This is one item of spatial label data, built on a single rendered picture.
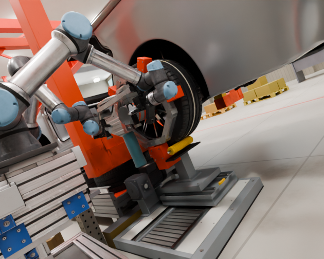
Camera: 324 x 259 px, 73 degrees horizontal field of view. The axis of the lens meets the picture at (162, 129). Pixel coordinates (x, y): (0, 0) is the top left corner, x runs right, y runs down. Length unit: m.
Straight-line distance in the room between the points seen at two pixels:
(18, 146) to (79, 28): 0.51
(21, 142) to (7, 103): 0.18
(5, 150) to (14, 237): 0.31
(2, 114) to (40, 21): 1.27
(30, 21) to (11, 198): 1.43
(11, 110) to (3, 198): 0.27
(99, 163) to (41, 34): 1.05
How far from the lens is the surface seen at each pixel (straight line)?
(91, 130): 1.19
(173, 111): 1.38
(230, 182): 1.69
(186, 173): 1.69
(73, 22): 0.99
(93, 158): 1.73
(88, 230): 1.87
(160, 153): 1.54
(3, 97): 0.86
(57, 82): 1.80
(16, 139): 0.98
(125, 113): 1.45
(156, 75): 1.06
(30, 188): 0.96
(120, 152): 1.85
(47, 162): 0.98
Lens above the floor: 0.74
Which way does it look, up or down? 3 degrees down
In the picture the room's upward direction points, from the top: 23 degrees counter-clockwise
